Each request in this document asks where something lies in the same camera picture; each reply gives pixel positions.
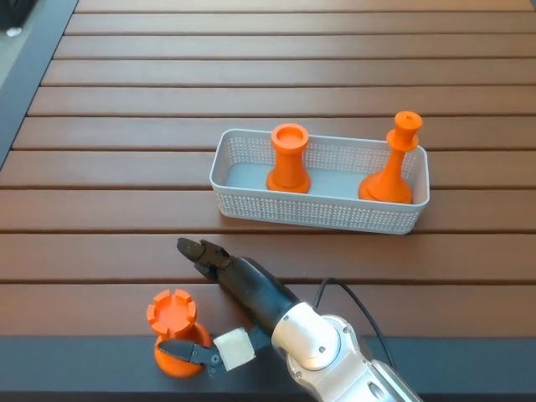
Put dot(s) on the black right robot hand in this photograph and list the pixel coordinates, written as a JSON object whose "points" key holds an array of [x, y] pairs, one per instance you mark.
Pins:
{"points": [[251, 297]]}

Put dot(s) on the black furniture piece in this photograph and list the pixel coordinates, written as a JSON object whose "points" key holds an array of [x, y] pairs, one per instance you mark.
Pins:
{"points": [[10, 10]]}

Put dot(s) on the orange tall spool-topped chess piece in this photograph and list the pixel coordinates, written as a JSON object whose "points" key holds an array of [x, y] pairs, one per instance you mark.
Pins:
{"points": [[391, 176]]}

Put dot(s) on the orange cup-topped chess piece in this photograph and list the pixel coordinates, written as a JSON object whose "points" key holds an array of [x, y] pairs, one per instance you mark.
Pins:
{"points": [[289, 163]]}

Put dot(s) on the white perforated plastic basket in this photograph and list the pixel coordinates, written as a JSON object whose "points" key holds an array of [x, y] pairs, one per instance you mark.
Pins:
{"points": [[318, 213]]}

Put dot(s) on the orange rook chess piece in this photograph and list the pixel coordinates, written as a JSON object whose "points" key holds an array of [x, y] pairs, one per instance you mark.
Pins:
{"points": [[169, 312]]}

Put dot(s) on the small white object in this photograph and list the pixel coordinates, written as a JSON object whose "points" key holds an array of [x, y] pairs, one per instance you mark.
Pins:
{"points": [[13, 31]]}

